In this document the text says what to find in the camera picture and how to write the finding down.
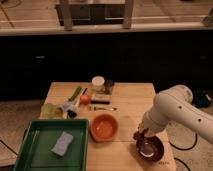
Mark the dark purple bowl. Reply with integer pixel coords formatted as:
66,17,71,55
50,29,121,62
136,136,164,162

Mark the dark glass jar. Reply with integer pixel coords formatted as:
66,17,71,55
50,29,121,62
105,80,114,94

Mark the green plastic tray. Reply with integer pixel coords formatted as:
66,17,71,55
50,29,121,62
13,119,89,171

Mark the small dark object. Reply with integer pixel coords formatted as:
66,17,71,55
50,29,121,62
67,110,77,118

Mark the white lidded jar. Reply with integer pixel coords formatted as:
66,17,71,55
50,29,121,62
92,76,105,92

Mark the grey blue sponge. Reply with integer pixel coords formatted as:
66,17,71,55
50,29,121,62
51,132,74,156

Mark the yellow green cup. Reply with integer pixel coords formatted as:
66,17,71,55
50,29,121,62
41,103,63,118

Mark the orange tomato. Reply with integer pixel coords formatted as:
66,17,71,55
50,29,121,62
80,94,91,105

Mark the orange red bowl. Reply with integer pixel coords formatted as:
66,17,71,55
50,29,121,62
90,114,118,142

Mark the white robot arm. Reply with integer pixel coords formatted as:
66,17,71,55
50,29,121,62
138,85,213,144

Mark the wooden stand frame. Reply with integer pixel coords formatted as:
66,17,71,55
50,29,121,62
55,0,134,31

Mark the black cable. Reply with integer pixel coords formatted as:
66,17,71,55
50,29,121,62
169,133,199,152

